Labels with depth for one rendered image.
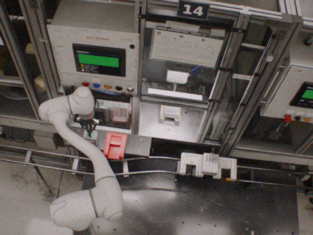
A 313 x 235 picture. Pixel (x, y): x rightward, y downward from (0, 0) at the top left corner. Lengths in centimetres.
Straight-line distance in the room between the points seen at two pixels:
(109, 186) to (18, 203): 176
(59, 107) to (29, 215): 154
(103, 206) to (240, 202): 121
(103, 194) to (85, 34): 70
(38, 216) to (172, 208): 126
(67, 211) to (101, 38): 76
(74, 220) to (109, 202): 17
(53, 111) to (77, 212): 55
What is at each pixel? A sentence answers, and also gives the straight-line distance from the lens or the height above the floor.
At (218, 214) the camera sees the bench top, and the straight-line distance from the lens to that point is 241.
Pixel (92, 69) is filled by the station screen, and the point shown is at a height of 158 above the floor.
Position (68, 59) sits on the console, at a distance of 177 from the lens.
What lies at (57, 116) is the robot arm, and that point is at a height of 144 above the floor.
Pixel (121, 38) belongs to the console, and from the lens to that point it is 157.
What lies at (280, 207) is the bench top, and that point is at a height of 68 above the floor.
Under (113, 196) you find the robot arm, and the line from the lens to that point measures 153.
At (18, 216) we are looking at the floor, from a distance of 318.
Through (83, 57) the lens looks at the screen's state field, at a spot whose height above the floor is 166.
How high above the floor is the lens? 294
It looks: 59 degrees down
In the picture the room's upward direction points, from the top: 7 degrees clockwise
